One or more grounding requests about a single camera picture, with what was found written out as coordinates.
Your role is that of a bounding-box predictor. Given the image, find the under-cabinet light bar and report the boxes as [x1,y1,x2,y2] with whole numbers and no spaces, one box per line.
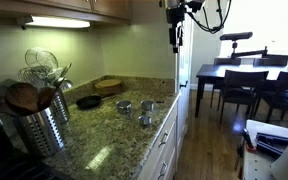
[16,14,92,30]

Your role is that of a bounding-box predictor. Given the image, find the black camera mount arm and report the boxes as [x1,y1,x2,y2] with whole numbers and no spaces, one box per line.
[229,40,288,62]

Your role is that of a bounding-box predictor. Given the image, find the metal drawer handle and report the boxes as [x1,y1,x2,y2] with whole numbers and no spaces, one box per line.
[157,131,170,148]
[156,160,169,180]

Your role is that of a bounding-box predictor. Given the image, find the black case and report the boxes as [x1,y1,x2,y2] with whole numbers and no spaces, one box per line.
[255,131,288,157]

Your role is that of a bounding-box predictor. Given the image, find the stainless gas stove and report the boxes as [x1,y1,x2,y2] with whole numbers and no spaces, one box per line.
[0,128,72,180]

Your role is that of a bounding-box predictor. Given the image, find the black stereo camera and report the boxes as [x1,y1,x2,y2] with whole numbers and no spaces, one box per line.
[219,31,254,42]

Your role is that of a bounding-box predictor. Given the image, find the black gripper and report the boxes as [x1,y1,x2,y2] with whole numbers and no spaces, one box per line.
[165,5,186,54]

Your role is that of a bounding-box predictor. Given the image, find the black red hand tool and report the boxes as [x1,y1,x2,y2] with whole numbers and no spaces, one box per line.
[240,128,256,152]

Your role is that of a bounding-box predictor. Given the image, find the small metal cup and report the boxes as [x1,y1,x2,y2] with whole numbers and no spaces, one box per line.
[115,99,133,120]

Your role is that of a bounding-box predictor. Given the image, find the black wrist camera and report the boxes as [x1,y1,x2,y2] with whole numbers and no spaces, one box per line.
[183,0,206,14]

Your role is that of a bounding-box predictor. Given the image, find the metal serving spoon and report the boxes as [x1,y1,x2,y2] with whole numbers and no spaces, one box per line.
[52,62,73,88]

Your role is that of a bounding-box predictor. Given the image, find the perforated robot cart top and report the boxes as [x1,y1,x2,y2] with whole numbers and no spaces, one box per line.
[240,119,288,180]

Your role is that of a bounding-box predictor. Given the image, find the slim perforated steel utensil holder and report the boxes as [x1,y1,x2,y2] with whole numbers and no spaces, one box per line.
[50,88,71,125]

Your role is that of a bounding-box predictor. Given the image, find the slotted wooden spoon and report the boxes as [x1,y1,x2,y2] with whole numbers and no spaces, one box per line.
[4,82,40,115]

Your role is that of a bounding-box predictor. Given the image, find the wire whisk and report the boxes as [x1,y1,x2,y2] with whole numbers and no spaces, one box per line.
[17,66,41,89]

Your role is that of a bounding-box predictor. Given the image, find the small metal measuring pot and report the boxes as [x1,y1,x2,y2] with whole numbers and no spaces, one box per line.
[137,114,153,127]

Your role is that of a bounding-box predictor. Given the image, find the wooden upper cabinet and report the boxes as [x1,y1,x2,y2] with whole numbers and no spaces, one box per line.
[0,0,132,25]

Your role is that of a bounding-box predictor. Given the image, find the plain wooden spoon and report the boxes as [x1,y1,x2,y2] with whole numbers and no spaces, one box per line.
[37,85,58,112]

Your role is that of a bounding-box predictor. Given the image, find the medium metal measuring pot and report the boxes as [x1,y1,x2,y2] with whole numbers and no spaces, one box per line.
[140,99,166,113]

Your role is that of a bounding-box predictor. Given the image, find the dark dining table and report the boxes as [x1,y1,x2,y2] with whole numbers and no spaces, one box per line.
[194,59,288,118]

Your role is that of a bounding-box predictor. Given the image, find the bright window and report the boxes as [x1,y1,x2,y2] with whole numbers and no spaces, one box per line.
[218,0,288,58]

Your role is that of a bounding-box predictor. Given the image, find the black cast iron skillet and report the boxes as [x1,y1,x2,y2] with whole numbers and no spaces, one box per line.
[75,94,118,111]

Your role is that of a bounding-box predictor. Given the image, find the light base cabinet drawers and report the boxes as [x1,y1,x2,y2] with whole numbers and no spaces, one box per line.
[136,94,182,180]

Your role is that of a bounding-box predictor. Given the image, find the large perforated steel utensil holder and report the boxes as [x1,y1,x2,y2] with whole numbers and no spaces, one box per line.
[13,106,66,158]

